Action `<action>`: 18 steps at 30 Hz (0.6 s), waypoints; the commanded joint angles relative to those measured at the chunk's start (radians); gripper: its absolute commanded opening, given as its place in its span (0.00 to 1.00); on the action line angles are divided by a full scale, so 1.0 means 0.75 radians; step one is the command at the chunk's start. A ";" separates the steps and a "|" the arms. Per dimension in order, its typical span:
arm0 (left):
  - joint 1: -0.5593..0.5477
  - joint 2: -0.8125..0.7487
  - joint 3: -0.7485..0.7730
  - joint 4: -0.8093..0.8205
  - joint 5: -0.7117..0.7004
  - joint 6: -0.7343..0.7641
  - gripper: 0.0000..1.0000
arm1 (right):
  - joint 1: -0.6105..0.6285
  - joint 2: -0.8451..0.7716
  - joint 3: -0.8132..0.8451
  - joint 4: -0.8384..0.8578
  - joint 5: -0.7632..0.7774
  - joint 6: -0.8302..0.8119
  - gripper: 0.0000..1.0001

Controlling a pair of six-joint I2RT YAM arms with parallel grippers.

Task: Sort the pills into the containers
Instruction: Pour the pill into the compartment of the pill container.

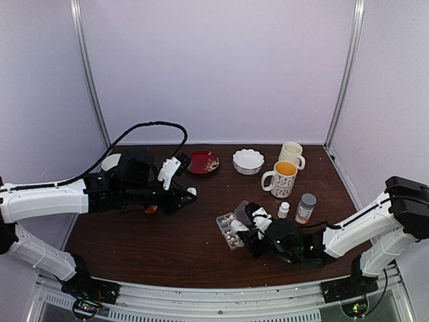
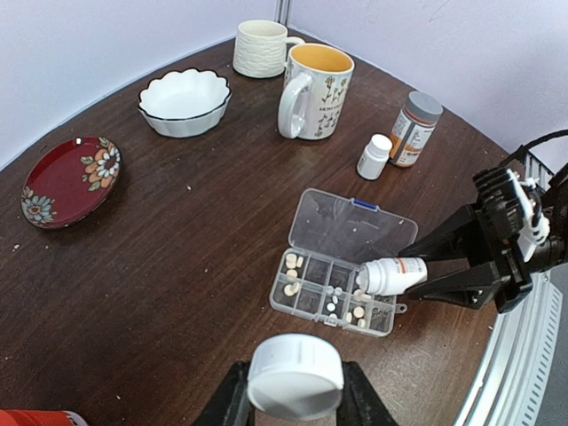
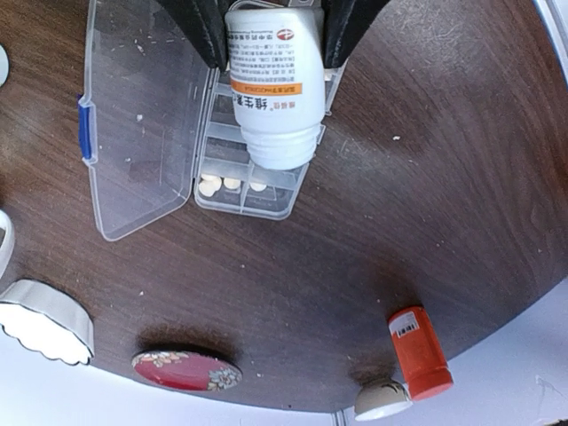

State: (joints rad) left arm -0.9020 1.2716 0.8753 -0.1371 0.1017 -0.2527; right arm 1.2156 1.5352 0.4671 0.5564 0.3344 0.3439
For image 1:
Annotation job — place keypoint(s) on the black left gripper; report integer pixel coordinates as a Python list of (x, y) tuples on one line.
[(177, 192)]

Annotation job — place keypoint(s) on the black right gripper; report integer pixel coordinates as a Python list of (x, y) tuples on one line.
[(251, 236)]

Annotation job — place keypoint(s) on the orange pill bottle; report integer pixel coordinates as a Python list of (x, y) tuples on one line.
[(151, 210)]

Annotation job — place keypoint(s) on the clear plastic pill organizer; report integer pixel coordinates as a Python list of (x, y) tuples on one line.
[(224, 223)]

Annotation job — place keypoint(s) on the grey lid supplement bottle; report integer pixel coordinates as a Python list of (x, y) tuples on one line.
[(305, 208)]

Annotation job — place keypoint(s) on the small white pill bottle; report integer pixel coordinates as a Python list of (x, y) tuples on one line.
[(238, 226)]

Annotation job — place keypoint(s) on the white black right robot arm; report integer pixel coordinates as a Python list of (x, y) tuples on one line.
[(398, 216)]

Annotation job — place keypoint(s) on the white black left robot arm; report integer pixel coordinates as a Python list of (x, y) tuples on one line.
[(113, 182)]

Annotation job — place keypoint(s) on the red floral plate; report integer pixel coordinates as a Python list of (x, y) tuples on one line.
[(203, 162)]

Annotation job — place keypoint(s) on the white patterned rice bowl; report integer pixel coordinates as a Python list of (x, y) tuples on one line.
[(110, 161)]

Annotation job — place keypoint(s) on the floral mug yellow inside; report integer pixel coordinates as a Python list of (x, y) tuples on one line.
[(280, 181)]

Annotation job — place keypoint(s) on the white scalloped bowl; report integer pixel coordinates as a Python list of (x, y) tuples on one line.
[(248, 161)]

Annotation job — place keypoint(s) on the cream ribbed ceramic mug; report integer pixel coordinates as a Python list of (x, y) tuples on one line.
[(292, 152)]

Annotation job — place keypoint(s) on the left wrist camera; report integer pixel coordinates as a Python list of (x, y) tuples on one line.
[(171, 167)]

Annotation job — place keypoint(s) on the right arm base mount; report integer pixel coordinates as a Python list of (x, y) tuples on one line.
[(351, 293)]

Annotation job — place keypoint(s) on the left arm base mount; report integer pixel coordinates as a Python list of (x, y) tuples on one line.
[(90, 294)]

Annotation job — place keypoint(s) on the front aluminium rail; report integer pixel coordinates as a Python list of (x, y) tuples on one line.
[(295, 302)]

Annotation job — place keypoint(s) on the left aluminium frame post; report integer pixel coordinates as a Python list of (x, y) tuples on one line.
[(78, 23)]

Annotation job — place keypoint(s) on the aluminium frame post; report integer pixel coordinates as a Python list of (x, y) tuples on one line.
[(78, 23), (352, 52)]

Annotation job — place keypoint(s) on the right aluminium frame post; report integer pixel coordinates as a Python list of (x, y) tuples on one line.
[(352, 52)]

